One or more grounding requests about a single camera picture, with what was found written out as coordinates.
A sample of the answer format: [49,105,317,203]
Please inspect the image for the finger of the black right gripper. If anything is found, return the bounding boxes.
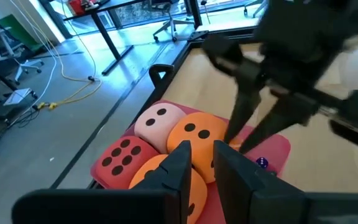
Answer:
[223,77,262,144]
[239,95,320,155]

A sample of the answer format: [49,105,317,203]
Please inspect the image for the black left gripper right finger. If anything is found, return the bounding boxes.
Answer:
[213,139,358,224]

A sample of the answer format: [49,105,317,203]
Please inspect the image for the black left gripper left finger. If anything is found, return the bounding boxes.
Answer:
[11,139,193,224]

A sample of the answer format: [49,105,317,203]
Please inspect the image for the pink plastic bin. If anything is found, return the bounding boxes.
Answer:
[89,99,292,224]

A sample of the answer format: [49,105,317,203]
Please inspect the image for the large orange foam die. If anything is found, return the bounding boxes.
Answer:
[128,153,209,224]
[166,111,230,185]

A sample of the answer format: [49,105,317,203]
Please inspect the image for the small blue die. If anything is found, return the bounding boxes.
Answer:
[255,156,270,170]

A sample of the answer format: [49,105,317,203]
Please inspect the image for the large red foam die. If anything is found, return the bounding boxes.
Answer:
[96,135,160,190]

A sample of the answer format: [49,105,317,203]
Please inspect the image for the large pink foam die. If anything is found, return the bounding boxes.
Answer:
[134,102,188,155]

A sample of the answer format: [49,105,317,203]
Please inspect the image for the grey office chair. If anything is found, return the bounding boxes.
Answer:
[152,0,196,44]

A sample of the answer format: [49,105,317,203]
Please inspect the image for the red box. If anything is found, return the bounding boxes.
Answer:
[68,0,101,17]

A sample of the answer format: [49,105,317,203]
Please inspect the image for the white office chair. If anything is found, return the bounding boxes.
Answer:
[0,24,45,86]

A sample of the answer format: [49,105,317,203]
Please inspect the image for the green panel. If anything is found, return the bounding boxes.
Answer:
[0,13,45,52]

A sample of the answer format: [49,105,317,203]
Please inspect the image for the yellow extension cable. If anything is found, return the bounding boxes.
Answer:
[17,0,103,111]

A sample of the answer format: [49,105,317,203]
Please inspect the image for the black desk frame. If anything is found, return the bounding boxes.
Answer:
[39,0,203,77]

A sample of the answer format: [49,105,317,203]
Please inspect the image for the white cable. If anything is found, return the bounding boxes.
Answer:
[9,0,58,104]

